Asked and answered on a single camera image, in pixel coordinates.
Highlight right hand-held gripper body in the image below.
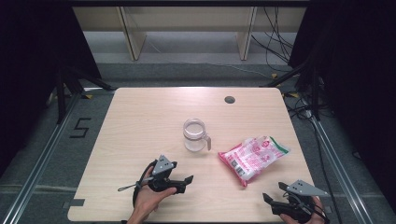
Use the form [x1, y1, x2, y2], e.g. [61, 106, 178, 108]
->
[270, 179, 330, 224]

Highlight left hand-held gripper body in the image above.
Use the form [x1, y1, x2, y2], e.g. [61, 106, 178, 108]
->
[148, 154, 187, 194]

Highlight clear jar with beige rim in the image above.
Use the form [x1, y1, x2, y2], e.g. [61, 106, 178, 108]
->
[182, 118, 212, 153]

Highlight pink printed plastic bag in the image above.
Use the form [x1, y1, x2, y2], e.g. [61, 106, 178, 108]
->
[218, 134, 291, 188]

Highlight person's right hand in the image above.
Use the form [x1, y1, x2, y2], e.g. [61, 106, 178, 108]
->
[279, 196, 327, 224]

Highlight person's left hand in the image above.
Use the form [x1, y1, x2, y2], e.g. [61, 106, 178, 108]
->
[134, 165, 177, 217]

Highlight black metal stand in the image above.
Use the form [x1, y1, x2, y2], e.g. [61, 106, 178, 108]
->
[54, 62, 116, 125]
[260, 52, 322, 121]

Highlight black curtain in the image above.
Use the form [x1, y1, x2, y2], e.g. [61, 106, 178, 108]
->
[0, 0, 103, 176]
[288, 0, 396, 206]

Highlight light wooden shelf unit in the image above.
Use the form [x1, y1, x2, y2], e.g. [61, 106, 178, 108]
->
[72, 6, 307, 62]

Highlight black floor cable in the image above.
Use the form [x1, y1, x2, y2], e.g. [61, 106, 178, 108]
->
[306, 119, 344, 224]

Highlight metal floor rail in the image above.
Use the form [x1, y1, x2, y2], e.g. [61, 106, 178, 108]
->
[310, 117, 375, 224]
[0, 92, 82, 224]

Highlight gray cable tie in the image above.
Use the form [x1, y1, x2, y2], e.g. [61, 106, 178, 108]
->
[117, 176, 154, 192]

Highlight bundle of black cables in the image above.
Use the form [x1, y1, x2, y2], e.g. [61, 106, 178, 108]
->
[250, 6, 296, 73]

